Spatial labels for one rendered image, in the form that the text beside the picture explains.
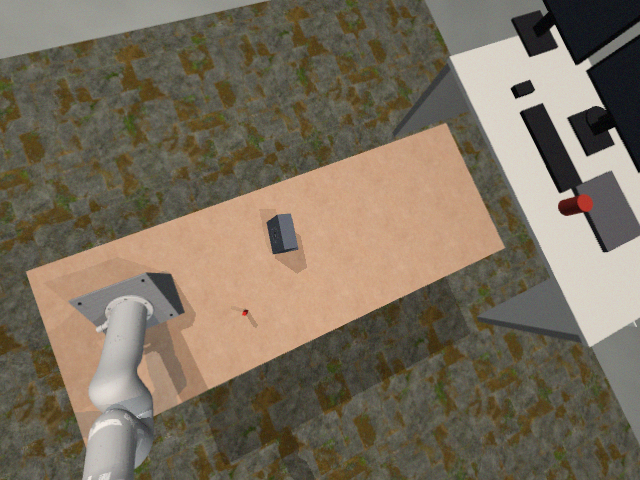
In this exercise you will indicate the dark grey panel with square hole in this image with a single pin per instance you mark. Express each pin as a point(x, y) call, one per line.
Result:
point(282, 233)

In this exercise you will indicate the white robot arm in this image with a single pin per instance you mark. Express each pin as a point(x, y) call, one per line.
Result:
point(118, 392)

